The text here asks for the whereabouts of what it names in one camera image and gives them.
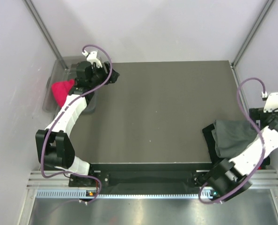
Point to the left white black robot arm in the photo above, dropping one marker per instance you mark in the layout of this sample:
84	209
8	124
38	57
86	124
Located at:
54	147

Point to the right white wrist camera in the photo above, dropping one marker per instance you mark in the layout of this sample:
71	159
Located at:
271	102

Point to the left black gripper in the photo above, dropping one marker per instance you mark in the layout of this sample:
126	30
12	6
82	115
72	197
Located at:
107	66

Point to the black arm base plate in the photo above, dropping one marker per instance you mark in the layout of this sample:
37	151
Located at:
148	178

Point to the red t shirt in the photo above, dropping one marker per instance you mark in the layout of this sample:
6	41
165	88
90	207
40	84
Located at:
61	90

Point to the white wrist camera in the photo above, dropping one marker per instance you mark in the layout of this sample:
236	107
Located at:
93	58
271	102

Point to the clear plastic bin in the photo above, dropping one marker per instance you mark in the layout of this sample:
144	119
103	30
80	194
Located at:
66	69

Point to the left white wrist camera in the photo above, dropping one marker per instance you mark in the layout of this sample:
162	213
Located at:
93	58

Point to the aluminium frame rail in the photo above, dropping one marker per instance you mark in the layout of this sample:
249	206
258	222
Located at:
262	179

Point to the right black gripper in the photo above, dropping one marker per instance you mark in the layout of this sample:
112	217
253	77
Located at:
257	114

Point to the black folded t shirt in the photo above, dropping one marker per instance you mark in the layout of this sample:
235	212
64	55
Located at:
207	133

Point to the grey t shirt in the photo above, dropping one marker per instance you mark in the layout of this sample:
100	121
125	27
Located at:
232	137

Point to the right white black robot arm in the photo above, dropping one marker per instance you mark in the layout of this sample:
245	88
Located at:
230	176

